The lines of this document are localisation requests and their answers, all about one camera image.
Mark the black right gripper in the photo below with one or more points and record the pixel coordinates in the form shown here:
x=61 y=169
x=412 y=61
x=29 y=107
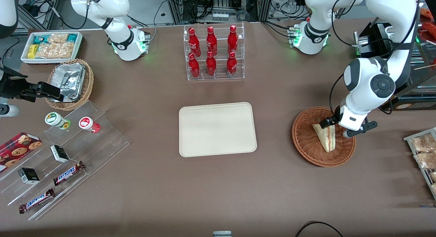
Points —
x=13 y=87

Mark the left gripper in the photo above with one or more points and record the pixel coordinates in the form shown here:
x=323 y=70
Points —
x=336 y=114

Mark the triangle sandwich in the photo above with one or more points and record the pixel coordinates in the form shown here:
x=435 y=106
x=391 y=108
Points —
x=326 y=140

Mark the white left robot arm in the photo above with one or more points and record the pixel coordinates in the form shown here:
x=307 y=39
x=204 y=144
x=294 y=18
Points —
x=381 y=12

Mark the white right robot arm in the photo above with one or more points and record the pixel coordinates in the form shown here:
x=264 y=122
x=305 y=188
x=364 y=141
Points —
x=126 y=43

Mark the brown wicker basket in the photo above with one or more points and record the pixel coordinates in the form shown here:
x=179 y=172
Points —
x=308 y=145

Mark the light wicker basket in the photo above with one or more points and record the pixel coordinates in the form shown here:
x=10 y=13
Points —
x=89 y=82

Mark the beige plastic tray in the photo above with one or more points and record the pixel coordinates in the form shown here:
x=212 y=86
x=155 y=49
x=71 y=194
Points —
x=217 y=129

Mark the silver foil container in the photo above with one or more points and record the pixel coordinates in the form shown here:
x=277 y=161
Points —
x=64 y=72

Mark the crumpled silver foil pack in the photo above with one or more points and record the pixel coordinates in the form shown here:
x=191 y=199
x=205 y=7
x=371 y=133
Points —
x=73 y=89

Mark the green lid cup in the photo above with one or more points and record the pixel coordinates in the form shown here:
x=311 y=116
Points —
x=54 y=119

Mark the white snack bin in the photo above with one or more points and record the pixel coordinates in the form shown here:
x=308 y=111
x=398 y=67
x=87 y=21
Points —
x=24 y=58

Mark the large clear cracker bag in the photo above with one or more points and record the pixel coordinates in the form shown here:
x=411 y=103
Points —
x=56 y=50

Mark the yellow snack packet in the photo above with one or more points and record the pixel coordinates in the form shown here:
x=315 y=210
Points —
x=33 y=51

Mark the red lid cup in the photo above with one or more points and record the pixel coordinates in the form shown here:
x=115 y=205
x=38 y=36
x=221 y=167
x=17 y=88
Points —
x=87 y=123

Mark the teal snack packet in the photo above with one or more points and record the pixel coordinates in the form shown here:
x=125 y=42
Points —
x=72 y=37
x=41 y=39

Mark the small clear cracker bag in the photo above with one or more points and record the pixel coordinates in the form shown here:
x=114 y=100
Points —
x=58 y=38

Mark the small black box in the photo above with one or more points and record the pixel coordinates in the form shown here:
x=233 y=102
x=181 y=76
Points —
x=28 y=176
x=60 y=154

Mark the red plaid cookie box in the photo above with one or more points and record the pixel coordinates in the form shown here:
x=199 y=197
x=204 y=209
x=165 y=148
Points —
x=18 y=148

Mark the clear acrylic stepped display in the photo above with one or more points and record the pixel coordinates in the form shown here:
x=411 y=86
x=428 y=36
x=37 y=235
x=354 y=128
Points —
x=102 y=145

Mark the snickers chocolate bar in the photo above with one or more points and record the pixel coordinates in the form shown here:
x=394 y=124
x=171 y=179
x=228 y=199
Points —
x=36 y=200
x=68 y=173

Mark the clear bag of pastries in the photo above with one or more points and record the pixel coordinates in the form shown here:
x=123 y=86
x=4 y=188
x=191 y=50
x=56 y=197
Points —
x=434 y=188
x=427 y=160
x=424 y=143
x=433 y=176

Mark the black glass display case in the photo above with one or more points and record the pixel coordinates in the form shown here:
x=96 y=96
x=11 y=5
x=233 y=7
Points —
x=374 y=34

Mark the red cola bottle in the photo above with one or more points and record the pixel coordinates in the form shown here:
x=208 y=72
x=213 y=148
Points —
x=194 y=67
x=194 y=43
x=232 y=66
x=233 y=41
x=212 y=42
x=211 y=66

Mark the clear acrylic bottle rack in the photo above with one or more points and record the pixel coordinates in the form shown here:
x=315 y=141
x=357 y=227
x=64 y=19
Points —
x=240 y=51

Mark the orange red snack packet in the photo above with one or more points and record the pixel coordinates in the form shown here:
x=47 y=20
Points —
x=430 y=31
x=429 y=14

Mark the white power strip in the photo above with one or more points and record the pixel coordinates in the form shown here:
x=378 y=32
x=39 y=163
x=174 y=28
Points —
x=220 y=16

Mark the grey metal block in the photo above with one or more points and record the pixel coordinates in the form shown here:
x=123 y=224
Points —
x=222 y=234

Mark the left wrist camera mount bar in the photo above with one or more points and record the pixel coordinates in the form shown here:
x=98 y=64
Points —
x=366 y=125

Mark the aluminium frame rack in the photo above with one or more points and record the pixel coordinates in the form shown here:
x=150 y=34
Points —
x=259 y=5

